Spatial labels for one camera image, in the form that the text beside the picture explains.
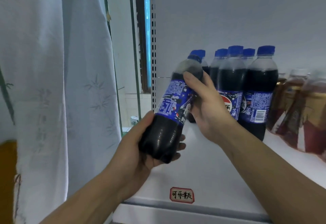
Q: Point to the person's right forearm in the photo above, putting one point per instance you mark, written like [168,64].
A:
[275,175]

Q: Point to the white bamboo print curtain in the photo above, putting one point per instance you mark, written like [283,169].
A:
[56,79]

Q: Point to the small white carton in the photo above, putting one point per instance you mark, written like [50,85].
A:
[134,121]

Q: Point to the person's right hand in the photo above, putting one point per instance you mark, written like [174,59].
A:
[211,109]

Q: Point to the red-bordered shelf label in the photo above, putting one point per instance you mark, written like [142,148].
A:
[182,195]

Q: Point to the person's left hand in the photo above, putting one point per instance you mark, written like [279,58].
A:
[130,157]

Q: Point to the white metal shelf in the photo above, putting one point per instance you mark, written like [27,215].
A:
[229,12]

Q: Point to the barred window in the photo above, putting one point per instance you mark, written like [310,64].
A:
[140,28]

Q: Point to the white panelled door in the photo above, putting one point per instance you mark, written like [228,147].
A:
[122,53]

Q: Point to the group of blue-capped cola bottles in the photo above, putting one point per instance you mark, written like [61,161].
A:
[260,84]

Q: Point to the Pepsi cola bottle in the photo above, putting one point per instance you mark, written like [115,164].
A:
[163,135]

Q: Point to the row of amber drink bottles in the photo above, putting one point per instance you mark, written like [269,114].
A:
[305,114]

